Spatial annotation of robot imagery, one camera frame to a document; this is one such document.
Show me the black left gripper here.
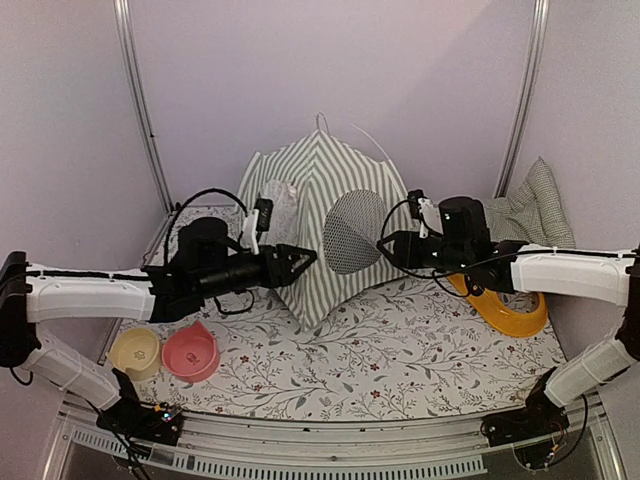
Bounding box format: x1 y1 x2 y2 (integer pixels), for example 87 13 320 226
196 242 317 301

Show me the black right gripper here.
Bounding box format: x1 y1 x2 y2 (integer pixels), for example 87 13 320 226
376 231 470 276

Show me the green striped pet tent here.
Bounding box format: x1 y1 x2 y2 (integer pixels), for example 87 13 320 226
238 129 411 331

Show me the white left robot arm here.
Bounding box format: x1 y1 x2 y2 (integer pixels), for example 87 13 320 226
1 217 317 434

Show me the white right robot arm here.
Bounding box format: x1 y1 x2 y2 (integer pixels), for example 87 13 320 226
377 192 639 436

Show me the yellow double pet bowl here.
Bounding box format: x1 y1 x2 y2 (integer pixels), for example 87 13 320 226
447 274 548 338

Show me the pink pet bowl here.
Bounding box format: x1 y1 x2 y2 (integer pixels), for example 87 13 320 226
161 320 220 384

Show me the cream pet bowl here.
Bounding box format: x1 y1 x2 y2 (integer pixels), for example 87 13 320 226
107 328 161 382

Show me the green checked cushion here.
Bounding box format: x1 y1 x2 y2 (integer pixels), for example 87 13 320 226
481 157 575 249

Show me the floral table mat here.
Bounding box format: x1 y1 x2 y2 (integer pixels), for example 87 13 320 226
136 278 565 421

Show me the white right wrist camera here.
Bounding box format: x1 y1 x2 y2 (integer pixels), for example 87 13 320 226
407 189 442 238

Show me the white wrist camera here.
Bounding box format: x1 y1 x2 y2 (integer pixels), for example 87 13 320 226
240 198 274 255
407 189 442 238

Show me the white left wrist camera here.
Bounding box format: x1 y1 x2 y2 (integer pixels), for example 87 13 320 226
240 198 274 255

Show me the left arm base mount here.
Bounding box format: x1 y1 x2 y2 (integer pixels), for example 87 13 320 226
96 394 184 446

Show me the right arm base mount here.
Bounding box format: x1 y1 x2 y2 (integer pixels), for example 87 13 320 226
480 405 570 447

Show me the front aluminium rail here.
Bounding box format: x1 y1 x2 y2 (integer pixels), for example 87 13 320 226
42 393 631 479

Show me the aluminium frame post right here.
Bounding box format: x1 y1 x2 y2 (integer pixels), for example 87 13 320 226
493 0 550 198

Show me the aluminium frame post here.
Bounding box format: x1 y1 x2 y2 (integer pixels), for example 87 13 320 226
113 0 173 213
493 0 550 198

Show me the aluminium frame post left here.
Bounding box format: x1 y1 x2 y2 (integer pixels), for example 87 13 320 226
113 0 173 213

